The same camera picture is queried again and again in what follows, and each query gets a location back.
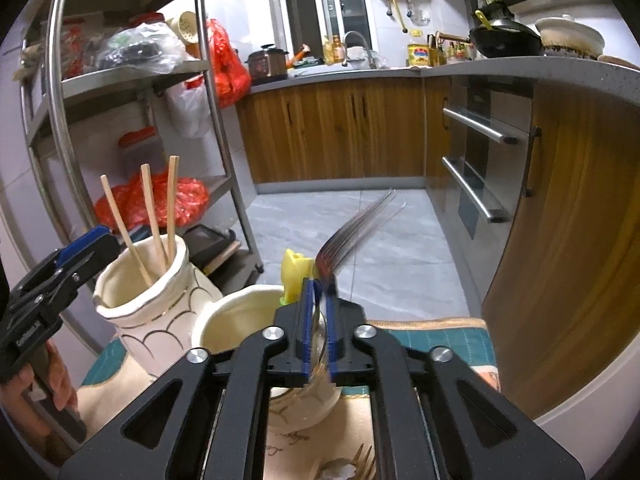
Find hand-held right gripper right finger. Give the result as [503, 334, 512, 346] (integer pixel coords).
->
[325, 294, 583, 480]

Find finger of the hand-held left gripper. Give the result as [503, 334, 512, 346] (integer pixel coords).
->
[15, 235, 121, 312]
[10, 226, 113, 302]

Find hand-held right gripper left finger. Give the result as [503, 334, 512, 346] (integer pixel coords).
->
[57, 277, 323, 480]

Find yellow plastic tongs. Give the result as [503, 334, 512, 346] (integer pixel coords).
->
[279, 249, 315, 306]

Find cream floral ceramic utensil holder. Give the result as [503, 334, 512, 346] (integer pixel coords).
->
[92, 234, 346, 433]

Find gold fork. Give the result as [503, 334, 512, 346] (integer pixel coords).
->
[345, 441, 377, 480]

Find person's left hand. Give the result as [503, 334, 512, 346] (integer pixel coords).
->
[0, 342, 80, 466]

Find red lidded container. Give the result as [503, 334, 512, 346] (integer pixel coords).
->
[117, 127, 166, 176]

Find crumpled red plastic bag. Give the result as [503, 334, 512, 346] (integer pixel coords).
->
[95, 170, 210, 231]

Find printed teal tablecloth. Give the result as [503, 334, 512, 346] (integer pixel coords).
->
[75, 316, 501, 480]

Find white plastic bag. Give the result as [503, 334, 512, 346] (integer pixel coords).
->
[165, 77, 213, 140]

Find steel shelf rack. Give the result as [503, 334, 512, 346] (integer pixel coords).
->
[20, 0, 263, 301]

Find wooden base cabinets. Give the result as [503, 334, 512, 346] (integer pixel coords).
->
[235, 77, 640, 418]

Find clear bag dark contents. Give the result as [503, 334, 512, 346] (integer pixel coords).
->
[95, 22, 188, 76]

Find hanging red plastic bag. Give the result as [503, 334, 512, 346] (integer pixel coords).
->
[206, 19, 252, 108]

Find beige plastic strainer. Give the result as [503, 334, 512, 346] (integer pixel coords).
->
[167, 10, 201, 46]

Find built-in oven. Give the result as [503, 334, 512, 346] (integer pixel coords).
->
[440, 85, 533, 241]

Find rice cooker pot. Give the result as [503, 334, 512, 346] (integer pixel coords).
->
[247, 44, 290, 86]

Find cooking oil bottle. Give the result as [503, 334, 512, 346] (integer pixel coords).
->
[322, 35, 347, 65]

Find steel faucet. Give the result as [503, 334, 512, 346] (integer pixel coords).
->
[342, 31, 378, 68]

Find row of seasoning bottles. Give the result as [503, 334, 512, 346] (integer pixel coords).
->
[427, 30, 476, 66]

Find kitchen window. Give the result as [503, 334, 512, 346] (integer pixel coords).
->
[265, 0, 373, 53]

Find grey countertop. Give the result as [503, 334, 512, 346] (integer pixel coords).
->
[247, 55, 640, 111]

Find black wok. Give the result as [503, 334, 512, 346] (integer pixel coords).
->
[469, 10, 543, 58]

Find white casserole pot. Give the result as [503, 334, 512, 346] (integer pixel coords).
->
[535, 16, 606, 58]

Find black pan wooden handle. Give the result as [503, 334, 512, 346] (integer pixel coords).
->
[182, 225, 243, 276]

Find black wall shelf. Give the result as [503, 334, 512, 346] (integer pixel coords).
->
[462, 0, 503, 21]

